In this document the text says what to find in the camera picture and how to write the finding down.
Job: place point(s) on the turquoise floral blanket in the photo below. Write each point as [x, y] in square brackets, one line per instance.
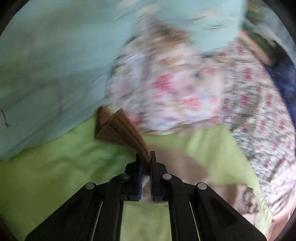
[56, 57]

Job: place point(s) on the light green bed sheet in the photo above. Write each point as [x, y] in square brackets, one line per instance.
[39, 180]

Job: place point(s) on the gold framed landscape painting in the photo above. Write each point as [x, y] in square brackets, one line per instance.
[266, 34]

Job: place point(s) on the white red floral quilt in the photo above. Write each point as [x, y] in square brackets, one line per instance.
[257, 118]

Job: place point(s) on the dark blue fabric item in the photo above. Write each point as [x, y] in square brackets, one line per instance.
[283, 75]

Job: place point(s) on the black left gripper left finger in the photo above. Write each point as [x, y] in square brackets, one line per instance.
[126, 186]

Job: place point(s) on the beige knitted sweater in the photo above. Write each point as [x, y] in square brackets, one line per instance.
[118, 129]

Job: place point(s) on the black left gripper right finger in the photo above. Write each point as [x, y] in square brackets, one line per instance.
[166, 187]

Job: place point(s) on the pastel floral patchwork pillow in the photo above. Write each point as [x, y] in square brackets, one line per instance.
[163, 84]

